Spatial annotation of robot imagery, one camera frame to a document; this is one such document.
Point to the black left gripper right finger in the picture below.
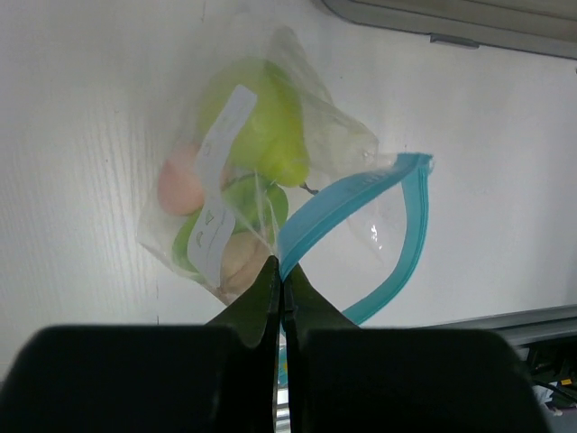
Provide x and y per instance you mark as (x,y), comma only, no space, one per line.
(344,378)

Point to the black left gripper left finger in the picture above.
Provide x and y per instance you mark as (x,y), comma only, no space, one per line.
(218,377)

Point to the beige toy garlic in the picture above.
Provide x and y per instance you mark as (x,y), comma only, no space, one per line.
(243,258)

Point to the pink toy egg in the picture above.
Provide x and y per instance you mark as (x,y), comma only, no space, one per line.
(179,189)

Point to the clear zip top bag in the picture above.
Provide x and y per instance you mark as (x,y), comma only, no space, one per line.
(354,194)

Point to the green toy pear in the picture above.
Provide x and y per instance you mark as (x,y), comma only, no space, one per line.
(271,141)

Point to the clear plastic food bin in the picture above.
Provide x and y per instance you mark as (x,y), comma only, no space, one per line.
(538,27)

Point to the aluminium mounting rail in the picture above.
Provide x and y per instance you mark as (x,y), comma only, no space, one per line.
(525,327)

